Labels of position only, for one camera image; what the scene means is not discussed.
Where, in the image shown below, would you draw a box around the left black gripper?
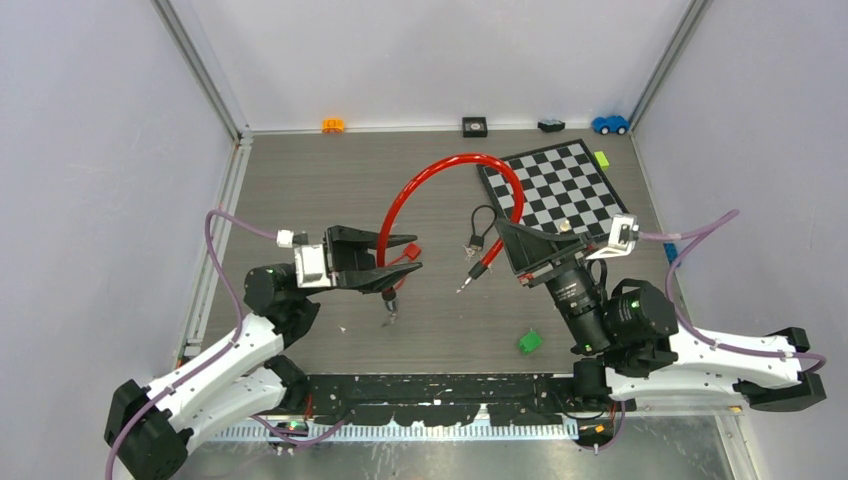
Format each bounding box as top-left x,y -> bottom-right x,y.
298,227 -> 420,299

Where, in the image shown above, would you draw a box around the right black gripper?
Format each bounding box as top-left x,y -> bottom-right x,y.
491,218 -> 611,352

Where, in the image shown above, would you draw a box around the red cable padlock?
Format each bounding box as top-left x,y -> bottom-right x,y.
388,243 -> 421,266

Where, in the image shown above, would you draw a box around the red hose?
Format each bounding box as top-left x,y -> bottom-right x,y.
376,153 -> 526,326

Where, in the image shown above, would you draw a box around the black cable padlock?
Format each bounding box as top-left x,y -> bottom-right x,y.
467,205 -> 498,251

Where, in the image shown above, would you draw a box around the small silver keys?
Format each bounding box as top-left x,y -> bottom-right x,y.
463,245 -> 482,261

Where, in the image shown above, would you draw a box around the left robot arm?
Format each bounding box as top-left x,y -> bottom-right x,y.
104,225 -> 421,479

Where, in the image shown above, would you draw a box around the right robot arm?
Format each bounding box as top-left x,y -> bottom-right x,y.
496,214 -> 827,412

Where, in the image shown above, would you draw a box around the black white chessboard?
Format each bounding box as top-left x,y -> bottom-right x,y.
502,139 -> 629,241

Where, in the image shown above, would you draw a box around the green toy brick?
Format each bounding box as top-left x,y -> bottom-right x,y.
517,330 -> 543,355

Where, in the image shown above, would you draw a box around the lime green block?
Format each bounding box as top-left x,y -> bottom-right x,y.
593,151 -> 610,171

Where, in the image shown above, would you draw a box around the small black toy car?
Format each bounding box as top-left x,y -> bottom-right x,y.
537,119 -> 566,133

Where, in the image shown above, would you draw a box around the small black box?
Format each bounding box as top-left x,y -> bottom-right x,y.
461,116 -> 489,138

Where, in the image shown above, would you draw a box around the orange toy block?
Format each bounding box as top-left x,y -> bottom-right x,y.
321,117 -> 346,134

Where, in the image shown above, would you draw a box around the blue toy brick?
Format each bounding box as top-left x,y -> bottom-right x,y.
663,242 -> 679,264

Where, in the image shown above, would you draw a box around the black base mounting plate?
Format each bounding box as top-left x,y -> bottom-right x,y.
267,373 -> 614,427

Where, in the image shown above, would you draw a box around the blue toy car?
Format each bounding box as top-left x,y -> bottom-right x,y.
591,115 -> 630,135

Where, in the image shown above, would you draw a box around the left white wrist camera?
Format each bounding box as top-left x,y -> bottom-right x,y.
275,229 -> 334,288

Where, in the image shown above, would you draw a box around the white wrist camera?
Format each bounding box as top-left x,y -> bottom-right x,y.
275,229 -> 334,288
587,214 -> 639,260

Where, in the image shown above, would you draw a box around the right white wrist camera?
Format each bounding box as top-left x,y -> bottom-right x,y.
587,214 -> 639,260

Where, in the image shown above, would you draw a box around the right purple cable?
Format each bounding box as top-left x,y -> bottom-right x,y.
576,209 -> 828,454

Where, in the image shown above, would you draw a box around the purple cable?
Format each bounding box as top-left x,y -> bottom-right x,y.
104,209 -> 352,480
576,209 -> 828,454

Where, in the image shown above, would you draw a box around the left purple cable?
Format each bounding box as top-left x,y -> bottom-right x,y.
104,209 -> 352,480

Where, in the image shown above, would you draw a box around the aluminium front rail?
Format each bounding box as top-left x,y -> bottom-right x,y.
140,370 -> 745,444

